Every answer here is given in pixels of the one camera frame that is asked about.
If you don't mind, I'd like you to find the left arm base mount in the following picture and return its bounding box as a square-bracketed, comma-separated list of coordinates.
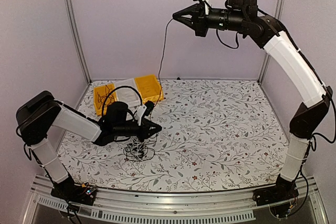
[51, 175, 97, 206]

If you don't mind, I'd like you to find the left yellow plastic bin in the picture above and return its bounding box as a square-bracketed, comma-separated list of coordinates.
[93, 83, 117, 116]

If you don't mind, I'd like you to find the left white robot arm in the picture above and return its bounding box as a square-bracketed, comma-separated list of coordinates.
[15, 90, 162, 200]

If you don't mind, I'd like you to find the right yellow plastic bin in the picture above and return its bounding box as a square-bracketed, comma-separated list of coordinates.
[134, 74, 164, 103]

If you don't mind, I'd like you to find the purple black thin cable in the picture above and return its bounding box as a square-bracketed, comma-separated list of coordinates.
[104, 87, 116, 104]

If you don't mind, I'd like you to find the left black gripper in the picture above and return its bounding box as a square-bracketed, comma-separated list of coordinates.
[113, 119, 162, 143]

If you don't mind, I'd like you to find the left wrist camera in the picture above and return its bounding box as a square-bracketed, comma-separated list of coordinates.
[134, 101, 155, 126]

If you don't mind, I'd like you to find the white translucent plastic bin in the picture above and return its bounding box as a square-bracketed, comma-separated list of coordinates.
[114, 78, 141, 108]

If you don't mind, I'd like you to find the black cable bundle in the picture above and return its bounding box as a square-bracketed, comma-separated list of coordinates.
[123, 137, 157, 162]

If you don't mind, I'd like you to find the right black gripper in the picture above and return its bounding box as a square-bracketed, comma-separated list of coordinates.
[173, 0, 247, 36]

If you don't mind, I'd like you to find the right aluminium frame post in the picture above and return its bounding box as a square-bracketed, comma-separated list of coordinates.
[258, 0, 285, 86]

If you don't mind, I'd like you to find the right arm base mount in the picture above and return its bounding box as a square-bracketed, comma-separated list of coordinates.
[253, 175, 299, 219]

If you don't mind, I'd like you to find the front aluminium rail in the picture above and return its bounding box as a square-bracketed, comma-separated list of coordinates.
[23, 175, 329, 223]

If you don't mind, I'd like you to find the yellow plastic bin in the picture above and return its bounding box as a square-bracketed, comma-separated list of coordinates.
[134, 74, 164, 103]
[93, 83, 117, 116]

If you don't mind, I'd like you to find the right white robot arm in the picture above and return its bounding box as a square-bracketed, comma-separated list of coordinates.
[172, 0, 335, 201]

